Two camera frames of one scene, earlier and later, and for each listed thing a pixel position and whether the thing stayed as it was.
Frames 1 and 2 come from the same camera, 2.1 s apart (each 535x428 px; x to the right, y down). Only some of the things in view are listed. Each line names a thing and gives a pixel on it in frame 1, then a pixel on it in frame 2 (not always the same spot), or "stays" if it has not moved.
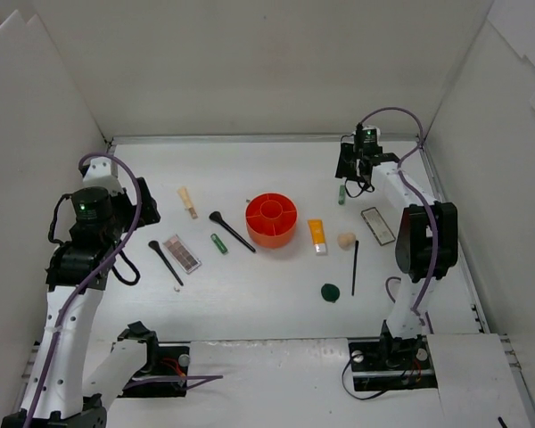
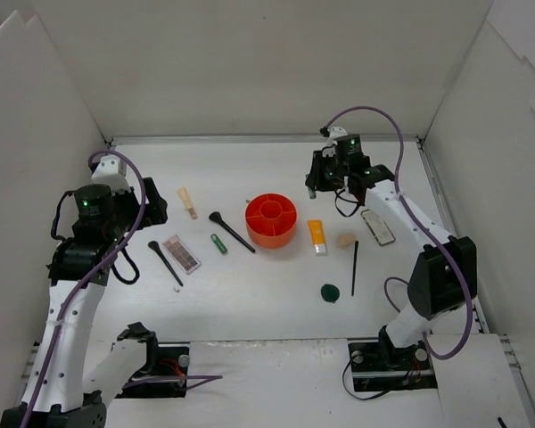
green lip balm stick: [219, 243] stays
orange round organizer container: [271, 219] stays
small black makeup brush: [155, 245] stays
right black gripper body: [349, 160] to [317, 168]
